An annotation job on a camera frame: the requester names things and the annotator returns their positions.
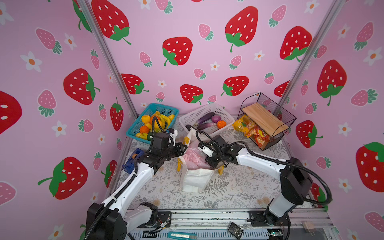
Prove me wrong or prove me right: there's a black wire mesh shelf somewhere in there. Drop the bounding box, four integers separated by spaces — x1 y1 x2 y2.
237 93 297 151

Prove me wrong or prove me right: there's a red chips bag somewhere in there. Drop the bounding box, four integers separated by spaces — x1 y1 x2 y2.
246 126 271 150

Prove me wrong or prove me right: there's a small tangerine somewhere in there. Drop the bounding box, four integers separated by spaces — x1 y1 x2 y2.
140 126 151 134

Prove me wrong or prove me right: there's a blue tape dispenser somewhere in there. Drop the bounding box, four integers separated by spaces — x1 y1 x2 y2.
122 148 144 174

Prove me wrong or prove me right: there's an orange pumpkin toy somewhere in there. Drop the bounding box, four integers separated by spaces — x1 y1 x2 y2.
217 120 227 129

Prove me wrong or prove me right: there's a white canvas tote bag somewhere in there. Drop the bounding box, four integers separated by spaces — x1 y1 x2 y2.
177 130 224 193

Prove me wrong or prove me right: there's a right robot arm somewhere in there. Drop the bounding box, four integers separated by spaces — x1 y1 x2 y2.
196 131 333 226

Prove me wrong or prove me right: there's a teal plastic basket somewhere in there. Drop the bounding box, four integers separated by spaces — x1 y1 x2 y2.
126 102 180 145

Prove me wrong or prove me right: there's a yellow snack bag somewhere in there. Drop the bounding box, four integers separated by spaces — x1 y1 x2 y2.
233 115 256 135

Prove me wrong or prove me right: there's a white plastic basket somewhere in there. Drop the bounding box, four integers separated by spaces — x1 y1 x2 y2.
179 103 235 137

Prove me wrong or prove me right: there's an orange fruit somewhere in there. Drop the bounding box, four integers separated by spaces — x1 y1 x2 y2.
150 115 161 124

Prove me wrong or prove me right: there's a pink plastic grocery bag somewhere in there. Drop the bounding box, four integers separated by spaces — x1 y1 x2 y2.
182 148 214 170

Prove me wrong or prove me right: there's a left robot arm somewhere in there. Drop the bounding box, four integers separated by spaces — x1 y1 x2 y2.
84 129 187 240

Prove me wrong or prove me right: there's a small purple onion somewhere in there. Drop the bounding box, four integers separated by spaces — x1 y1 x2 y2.
211 115 221 123

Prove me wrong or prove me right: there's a long purple eggplant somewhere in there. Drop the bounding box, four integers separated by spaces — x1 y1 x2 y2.
196 113 215 125

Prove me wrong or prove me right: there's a black electronic module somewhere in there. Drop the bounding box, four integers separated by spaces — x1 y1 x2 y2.
227 222 244 240

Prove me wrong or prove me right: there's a yellow banana bunch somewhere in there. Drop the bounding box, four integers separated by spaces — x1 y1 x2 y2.
154 111 172 130

